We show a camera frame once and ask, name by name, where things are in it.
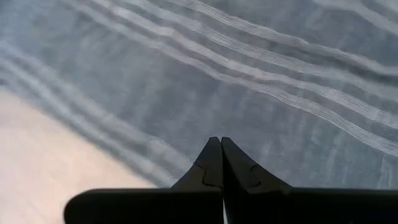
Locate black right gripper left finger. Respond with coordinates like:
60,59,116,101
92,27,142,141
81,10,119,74
63,136,224,224

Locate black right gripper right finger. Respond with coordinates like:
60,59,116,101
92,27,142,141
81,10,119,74
221,136,398,224

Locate blue white-striped button shirt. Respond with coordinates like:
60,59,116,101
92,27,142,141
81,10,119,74
0,0,398,190

